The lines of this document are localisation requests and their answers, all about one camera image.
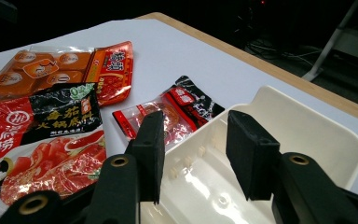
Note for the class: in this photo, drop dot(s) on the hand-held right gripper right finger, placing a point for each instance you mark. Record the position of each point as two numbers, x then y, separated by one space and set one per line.
251 155

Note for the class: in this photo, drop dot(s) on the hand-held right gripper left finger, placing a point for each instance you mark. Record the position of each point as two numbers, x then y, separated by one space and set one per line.
149 155

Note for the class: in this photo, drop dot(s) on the cream plastic storage box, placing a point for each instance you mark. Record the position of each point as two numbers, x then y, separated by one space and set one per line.
307 133

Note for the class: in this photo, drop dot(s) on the red black tomato soup packet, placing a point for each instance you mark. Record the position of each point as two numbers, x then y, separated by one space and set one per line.
43 149

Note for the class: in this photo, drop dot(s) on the orange hot pot seasoning packet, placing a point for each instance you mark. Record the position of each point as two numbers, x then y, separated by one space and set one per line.
59 62

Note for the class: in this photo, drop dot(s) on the small clear red black packet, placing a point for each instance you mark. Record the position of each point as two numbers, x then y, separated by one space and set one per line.
183 109

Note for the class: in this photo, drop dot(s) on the white metal stand leg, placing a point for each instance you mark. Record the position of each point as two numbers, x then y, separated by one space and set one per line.
329 46

